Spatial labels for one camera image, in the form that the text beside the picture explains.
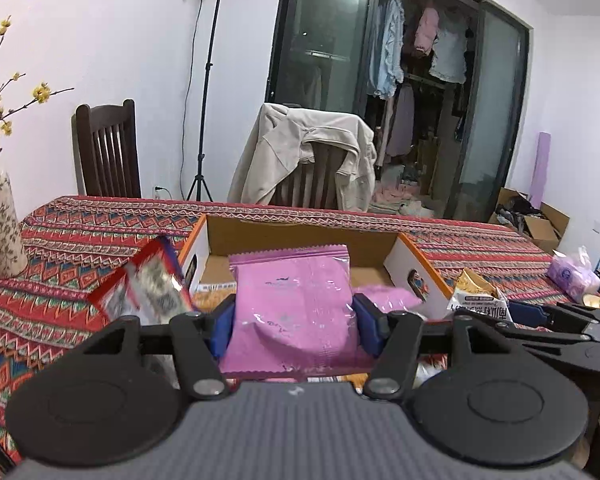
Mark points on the sliding glass door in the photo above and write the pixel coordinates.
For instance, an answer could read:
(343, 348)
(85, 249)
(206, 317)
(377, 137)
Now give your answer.
(320, 20)

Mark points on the hanging pale mauve garment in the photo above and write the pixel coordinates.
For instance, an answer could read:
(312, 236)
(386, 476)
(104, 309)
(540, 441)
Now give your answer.
(402, 120)

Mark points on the pink snack packet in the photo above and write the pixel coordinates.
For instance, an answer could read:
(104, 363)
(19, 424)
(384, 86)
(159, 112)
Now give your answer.
(290, 310)
(385, 296)

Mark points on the beige jacket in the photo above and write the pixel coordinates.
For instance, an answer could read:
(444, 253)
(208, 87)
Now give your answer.
(275, 155)

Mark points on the hanging white shirt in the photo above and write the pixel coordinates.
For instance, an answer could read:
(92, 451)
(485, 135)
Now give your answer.
(449, 55)

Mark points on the dark wooden chair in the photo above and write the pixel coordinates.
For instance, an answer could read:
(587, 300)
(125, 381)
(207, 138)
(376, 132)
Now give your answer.
(107, 155)

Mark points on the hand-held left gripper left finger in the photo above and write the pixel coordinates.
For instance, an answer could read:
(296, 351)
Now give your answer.
(221, 327)

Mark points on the purple tissue pack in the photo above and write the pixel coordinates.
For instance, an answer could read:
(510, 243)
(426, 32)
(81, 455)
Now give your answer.
(575, 275)

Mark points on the orange cardboard box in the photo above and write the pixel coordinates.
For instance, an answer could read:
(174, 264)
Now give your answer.
(290, 235)

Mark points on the studio light on stand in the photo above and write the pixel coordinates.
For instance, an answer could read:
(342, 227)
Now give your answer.
(211, 60)

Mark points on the brown cardboard box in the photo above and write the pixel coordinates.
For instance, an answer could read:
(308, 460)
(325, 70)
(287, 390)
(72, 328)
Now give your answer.
(510, 205)
(545, 230)

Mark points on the wooden chair under jacket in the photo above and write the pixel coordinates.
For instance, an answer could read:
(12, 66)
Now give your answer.
(310, 180)

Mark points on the floral ceramic vase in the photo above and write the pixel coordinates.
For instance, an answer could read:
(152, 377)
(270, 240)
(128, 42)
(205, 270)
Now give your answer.
(0, 220)

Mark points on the hanging blue shirt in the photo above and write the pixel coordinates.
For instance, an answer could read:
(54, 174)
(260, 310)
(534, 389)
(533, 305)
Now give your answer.
(387, 50)

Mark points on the clothes pile on floor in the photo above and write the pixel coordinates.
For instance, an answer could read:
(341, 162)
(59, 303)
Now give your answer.
(402, 200)

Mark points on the hanging pink garment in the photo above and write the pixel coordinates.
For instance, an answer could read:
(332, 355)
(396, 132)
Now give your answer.
(426, 30)

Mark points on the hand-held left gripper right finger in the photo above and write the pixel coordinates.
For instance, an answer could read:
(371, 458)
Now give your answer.
(367, 325)

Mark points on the red silver snack packet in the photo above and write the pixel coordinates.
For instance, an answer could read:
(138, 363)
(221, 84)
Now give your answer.
(140, 285)

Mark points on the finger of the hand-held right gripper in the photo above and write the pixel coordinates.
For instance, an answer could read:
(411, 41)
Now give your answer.
(550, 342)
(527, 312)

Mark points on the white yellow snack packet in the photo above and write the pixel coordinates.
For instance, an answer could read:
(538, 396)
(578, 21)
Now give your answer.
(475, 300)

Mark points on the purple rolled yoga mat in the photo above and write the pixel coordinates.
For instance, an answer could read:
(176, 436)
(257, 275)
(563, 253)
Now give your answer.
(541, 170)

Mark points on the wall power outlet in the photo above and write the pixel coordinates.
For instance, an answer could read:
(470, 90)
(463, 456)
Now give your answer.
(158, 191)

